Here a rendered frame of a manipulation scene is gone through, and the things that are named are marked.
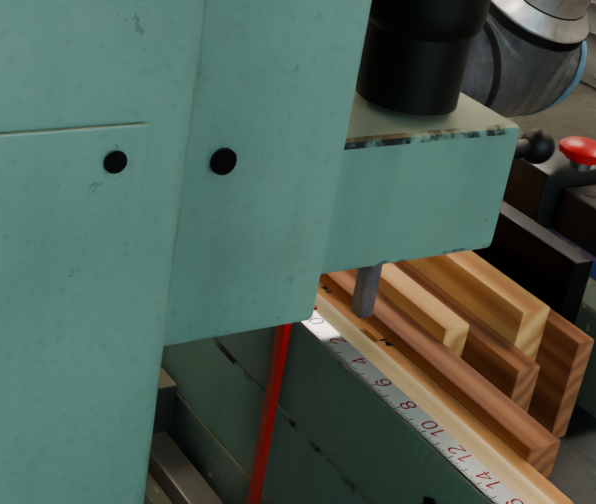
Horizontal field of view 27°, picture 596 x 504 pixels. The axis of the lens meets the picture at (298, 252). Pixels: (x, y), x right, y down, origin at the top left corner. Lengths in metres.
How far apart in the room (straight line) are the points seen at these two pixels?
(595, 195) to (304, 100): 0.31
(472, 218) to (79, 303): 0.26
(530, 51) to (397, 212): 0.94
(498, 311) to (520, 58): 0.88
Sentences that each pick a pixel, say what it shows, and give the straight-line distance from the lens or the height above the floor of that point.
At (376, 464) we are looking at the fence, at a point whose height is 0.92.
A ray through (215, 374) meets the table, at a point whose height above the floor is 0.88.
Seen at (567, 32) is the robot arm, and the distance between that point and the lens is 1.53.
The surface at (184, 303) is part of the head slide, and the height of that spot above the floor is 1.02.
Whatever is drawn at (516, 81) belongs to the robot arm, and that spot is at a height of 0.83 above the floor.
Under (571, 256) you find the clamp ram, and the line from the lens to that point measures 0.67.
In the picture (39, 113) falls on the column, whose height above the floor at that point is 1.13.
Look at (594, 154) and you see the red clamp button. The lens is 0.75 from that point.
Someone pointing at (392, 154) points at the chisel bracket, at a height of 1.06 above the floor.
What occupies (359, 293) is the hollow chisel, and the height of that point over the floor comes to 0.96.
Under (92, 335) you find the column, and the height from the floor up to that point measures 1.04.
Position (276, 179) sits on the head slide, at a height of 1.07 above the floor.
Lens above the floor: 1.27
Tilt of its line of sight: 26 degrees down
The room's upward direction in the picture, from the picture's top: 10 degrees clockwise
